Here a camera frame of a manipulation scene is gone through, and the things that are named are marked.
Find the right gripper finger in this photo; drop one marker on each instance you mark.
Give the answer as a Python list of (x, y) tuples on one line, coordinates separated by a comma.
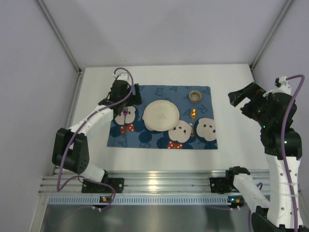
[(238, 96), (250, 90)]

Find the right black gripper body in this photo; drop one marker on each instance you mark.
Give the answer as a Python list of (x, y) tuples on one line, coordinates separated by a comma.
[(246, 105)]

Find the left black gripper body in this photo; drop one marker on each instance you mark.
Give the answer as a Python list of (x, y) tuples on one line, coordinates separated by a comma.
[(118, 106)]

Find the cream ceramic plate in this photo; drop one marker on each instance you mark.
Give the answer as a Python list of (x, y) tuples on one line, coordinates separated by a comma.
[(161, 115)]

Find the small beige cup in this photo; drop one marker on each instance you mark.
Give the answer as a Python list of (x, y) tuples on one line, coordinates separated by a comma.
[(195, 96)]

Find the gold ornate spoon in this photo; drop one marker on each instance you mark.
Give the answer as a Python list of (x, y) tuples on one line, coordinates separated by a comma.
[(193, 115)]

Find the blue cartoon mouse placemat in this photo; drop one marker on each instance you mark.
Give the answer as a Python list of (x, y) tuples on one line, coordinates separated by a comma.
[(131, 132)]

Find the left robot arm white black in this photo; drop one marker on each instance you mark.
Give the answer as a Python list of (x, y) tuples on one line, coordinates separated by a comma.
[(71, 150)]

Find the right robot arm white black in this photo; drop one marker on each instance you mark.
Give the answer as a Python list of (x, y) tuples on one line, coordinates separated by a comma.
[(273, 111)]

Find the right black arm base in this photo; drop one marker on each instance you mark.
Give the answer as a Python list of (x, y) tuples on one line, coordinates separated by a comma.
[(222, 185)]

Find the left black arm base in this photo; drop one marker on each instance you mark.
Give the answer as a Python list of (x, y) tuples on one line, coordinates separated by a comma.
[(116, 183)]

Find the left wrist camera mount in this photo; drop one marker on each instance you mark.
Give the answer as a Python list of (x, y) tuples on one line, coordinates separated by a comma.
[(122, 76)]

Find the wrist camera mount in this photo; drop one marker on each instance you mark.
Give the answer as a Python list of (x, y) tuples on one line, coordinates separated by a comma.
[(282, 85), (122, 76)]

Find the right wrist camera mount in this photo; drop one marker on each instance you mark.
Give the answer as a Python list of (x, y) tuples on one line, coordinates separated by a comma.
[(282, 85)]

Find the aluminium mounting rail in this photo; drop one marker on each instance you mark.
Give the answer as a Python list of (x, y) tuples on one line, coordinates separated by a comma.
[(145, 183)]

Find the perforated cable tray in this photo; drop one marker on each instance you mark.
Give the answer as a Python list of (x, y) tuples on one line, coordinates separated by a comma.
[(147, 200)]

